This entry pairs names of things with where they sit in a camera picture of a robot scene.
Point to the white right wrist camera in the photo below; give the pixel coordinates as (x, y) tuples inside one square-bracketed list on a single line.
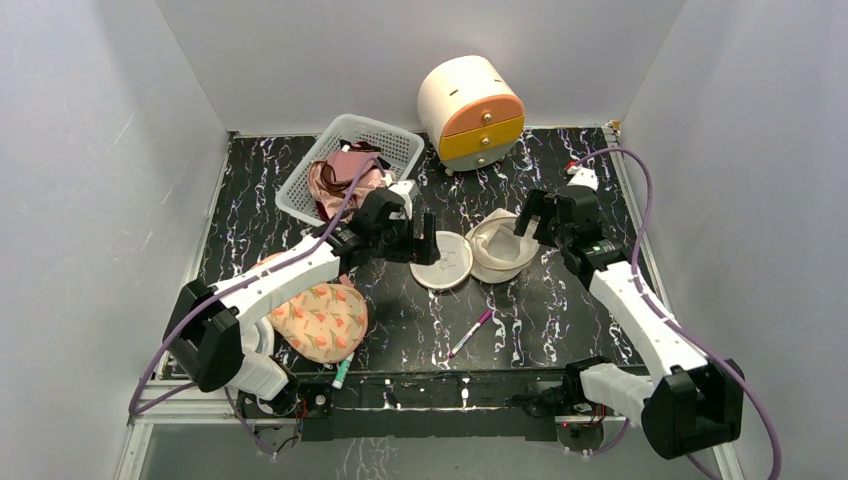
[(580, 176)]

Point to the white mesh bag lid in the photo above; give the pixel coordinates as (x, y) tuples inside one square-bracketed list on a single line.
[(262, 338)]

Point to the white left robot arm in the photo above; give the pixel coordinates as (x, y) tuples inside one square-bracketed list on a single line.
[(212, 332)]

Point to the pink satin bra from bag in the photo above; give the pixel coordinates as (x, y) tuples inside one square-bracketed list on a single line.
[(348, 197)]

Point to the round white drawer cabinet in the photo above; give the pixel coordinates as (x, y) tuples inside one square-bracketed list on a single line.
[(471, 115)]

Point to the pink pen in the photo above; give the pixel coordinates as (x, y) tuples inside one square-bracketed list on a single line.
[(470, 333)]

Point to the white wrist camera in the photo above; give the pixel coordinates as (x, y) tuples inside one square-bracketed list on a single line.
[(580, 176), (408, 190)]

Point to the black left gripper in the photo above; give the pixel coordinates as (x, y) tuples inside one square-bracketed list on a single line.
[(423, 250)]

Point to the black table front rail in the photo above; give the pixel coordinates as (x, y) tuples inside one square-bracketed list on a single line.
[(447, 403)]

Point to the peach floral bra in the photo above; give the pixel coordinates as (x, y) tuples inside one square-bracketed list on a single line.
[(322, 321)]

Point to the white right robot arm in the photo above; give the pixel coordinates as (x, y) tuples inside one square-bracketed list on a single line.
[(649, 331)]

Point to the white mesh laundry bag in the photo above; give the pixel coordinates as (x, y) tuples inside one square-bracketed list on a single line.
[(490, 252)]

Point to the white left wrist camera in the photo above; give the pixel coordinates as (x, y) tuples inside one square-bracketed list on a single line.
[(408, 190)]

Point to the white plastic basket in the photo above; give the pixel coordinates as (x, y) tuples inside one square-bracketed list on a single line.
[(400, 147)]

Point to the teal white marker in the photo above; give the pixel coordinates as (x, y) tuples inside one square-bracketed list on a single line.
[(342, 371)]

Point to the pink black sports bra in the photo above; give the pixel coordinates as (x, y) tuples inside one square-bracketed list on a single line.
[(347, 161)]

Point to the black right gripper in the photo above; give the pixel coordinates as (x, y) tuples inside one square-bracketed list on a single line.
[(549, 216)]

